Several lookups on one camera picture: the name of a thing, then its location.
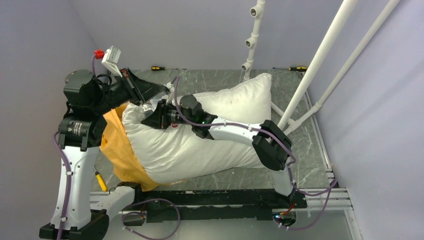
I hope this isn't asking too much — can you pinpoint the yellow screwdriver near base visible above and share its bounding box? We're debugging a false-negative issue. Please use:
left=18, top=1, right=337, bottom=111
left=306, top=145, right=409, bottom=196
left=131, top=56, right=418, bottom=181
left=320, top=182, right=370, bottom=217
left=94, top=171, right=108, bottom=192

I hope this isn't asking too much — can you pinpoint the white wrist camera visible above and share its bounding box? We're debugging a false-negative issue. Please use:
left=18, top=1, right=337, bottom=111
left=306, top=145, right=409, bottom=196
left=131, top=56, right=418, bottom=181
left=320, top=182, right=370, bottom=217
left=165, top=82, right=176, bottom=104
left=101, top=46, right=123, bottom=77

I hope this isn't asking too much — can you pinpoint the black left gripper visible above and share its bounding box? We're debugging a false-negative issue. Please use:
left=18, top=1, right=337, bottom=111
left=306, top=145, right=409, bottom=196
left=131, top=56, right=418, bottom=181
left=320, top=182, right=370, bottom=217
left=91, top=67, right=166, bottom=115

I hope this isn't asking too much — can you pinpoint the yellow pillowcase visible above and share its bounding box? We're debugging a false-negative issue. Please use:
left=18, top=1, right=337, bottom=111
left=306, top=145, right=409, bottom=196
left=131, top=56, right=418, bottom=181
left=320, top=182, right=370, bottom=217
left=100, top=103, right=160, bottom=192

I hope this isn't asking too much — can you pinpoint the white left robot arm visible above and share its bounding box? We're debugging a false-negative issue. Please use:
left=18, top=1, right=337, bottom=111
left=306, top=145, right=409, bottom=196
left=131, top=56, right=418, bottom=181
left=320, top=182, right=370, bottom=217
left=39, top=68, right=170, bottom=240

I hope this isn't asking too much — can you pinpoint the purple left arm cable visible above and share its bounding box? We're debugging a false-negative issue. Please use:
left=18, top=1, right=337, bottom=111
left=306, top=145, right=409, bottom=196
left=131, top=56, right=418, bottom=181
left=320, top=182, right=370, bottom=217
left=52, top=54, right=100, bottom=240

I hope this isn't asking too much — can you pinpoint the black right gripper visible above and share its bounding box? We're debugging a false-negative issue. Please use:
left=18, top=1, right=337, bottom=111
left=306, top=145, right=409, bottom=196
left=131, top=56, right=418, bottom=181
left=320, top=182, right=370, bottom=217
left=141, top=100, right=194, bottom=131

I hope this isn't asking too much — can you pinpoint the yellow black screwdriver left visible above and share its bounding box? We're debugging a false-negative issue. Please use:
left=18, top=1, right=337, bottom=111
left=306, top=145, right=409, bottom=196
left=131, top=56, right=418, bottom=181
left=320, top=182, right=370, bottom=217
left=150, top=66, right=179, bottom=72

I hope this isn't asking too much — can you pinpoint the yellow black screwdriver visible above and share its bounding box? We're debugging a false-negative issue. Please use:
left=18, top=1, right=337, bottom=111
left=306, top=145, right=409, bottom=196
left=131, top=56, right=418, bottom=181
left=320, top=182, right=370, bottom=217
left=272, top=66, right=307, bottom=73
left=150, top=66, right=179, bottom=72

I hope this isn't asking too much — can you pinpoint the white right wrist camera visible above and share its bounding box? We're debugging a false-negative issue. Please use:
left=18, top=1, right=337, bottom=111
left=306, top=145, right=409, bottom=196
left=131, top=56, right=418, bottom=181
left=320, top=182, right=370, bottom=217
left=165, top=82, right=176, bottom=104

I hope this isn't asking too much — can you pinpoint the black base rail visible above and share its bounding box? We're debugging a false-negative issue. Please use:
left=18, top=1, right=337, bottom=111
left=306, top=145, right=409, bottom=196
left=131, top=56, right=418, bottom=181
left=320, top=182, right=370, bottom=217
left=133, top=188, right=308, bottom=223

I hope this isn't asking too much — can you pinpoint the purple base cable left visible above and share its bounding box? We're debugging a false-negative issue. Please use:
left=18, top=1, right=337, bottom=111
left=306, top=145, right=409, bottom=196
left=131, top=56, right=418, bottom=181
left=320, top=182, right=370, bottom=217
left=121, top=198, right=181, bottom=240

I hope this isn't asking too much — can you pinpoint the white pvc pipe frame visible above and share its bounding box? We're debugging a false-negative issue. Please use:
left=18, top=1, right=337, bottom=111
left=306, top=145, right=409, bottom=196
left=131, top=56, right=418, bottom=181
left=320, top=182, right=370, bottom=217
left=241, top=0, right=402, bottom=136

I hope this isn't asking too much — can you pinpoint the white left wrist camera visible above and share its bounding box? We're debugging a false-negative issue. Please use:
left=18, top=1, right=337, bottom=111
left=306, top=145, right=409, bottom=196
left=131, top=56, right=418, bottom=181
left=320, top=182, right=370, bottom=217
left=101, top=46, right=123, bottom=77

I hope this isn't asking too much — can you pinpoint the yellow black screwdriver right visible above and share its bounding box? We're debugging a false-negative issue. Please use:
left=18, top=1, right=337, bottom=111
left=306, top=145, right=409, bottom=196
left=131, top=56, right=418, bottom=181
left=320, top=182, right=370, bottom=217
left=272, top=66, right=307, bottom=73

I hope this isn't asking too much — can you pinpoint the aluminium table edge rail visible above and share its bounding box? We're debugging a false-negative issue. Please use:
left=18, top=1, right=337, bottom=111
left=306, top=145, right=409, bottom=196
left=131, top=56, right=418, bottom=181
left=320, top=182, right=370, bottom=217
left=298, top=91, right=354, bottom=213

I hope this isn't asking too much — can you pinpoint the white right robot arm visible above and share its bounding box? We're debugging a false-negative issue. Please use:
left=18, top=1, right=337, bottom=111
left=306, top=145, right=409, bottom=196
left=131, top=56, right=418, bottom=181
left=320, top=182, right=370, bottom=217
left=141, top=95, right=296, bottom=208

